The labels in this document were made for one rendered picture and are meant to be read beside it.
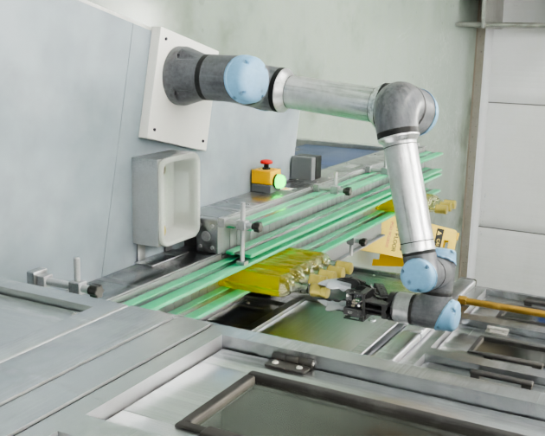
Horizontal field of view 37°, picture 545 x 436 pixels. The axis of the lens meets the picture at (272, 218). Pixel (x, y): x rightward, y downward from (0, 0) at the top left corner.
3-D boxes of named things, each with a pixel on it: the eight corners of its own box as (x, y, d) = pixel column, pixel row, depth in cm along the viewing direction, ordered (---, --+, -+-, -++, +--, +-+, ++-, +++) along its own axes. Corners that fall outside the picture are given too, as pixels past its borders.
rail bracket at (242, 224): (216, 261, 219) (257, 268, 213) (217, 200, 215) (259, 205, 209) (222, 259, 221) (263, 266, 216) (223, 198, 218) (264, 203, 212)
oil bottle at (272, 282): (217, 285, 222) (287, 299, 212) (217, 266, 220) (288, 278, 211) (228, 280, 227) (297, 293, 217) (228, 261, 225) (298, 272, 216)
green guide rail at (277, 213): (226, 227, 221) (251, 231, 217) (226, 224, 221) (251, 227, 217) (426, 153, 372) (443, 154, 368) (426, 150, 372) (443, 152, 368)
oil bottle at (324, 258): (259, 266, 242) (324, 277, 232) (259, 247, 240) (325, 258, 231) (268, 260, 247) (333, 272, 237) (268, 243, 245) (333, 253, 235)
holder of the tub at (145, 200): (133, 264, 209) (158, 268, 205) (131, 157, 203) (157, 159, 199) (172, 249, 223) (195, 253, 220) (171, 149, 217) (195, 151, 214)
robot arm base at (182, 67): (164, 42, 204) (197, 43, 200) (197, 49, 218) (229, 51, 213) (160, 103, 206) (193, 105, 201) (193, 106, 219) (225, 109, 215)
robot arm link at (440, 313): (464, 296, 195) (459, 331, 195) (419, 289, 200) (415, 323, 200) (455, 299, 188) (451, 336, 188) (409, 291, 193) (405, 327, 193)
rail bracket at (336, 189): (310, 192, 268) (348, 196, 262) (310, 169, 267) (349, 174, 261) (316, 189, 272) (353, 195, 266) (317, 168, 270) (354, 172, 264)
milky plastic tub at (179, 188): (133, 244, 207) (162, 248, 203) (132, 157, 202) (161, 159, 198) (173, 230, 222) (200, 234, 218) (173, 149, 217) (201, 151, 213)
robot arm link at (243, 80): (201, 49, 201) (248, 51, 195) (228, 59, 213) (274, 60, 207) (195, 98, 202) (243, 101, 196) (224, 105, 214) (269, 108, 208)
